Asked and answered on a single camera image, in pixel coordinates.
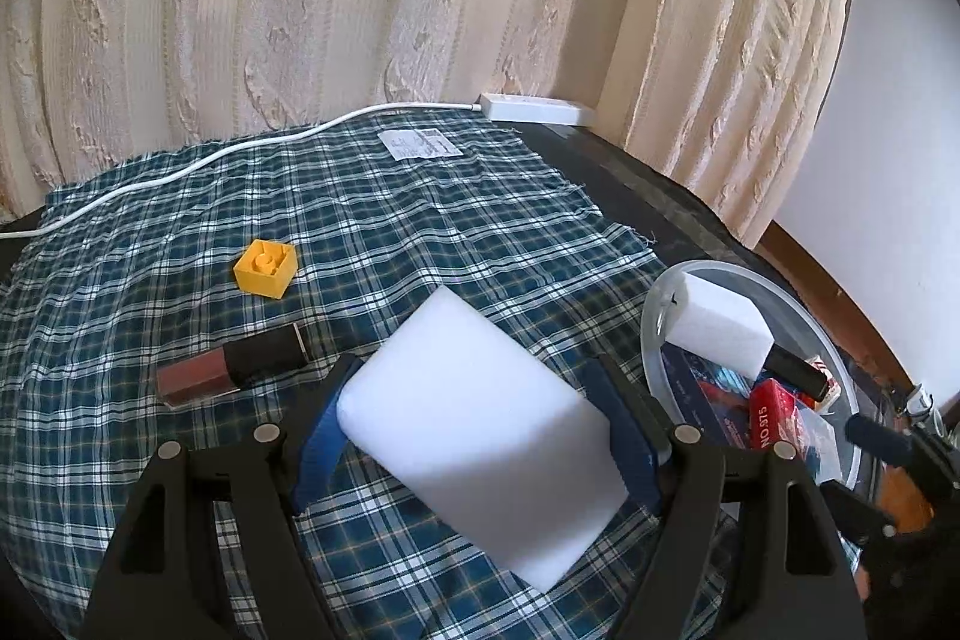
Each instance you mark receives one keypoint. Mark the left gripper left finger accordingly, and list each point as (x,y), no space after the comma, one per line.
(161,575)

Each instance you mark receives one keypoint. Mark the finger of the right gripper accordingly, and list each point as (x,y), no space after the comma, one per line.
(884,444)

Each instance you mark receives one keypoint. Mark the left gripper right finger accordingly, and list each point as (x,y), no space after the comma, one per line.
(789,576)

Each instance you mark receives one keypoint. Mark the large white foam block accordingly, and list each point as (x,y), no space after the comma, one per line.
(497,446)

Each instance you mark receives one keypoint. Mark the red snack packet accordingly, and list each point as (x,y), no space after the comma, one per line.
(774,417)

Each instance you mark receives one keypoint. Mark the black lipstick in bowl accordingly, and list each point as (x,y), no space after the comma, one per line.
(813,386)

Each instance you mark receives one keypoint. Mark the clear plastic bowl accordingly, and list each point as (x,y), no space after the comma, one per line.
(793,328)

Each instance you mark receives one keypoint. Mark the blue red comic packet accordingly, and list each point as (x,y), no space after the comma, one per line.
(708,396)

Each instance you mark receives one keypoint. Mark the small white foam block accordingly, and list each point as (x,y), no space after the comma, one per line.
(718,325)

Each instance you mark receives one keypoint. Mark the blue plaid cloth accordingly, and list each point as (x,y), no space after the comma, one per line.
(137,272)

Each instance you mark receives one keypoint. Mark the yellow toy brick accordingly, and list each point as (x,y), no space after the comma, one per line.
(266,268)

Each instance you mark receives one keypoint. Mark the white power strip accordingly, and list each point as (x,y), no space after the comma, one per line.
(515,109)

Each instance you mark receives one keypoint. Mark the white paper label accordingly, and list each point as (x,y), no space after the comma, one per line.
(418,143)

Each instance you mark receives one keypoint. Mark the beige patterned curtain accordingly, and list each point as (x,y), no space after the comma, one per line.
(720,95)

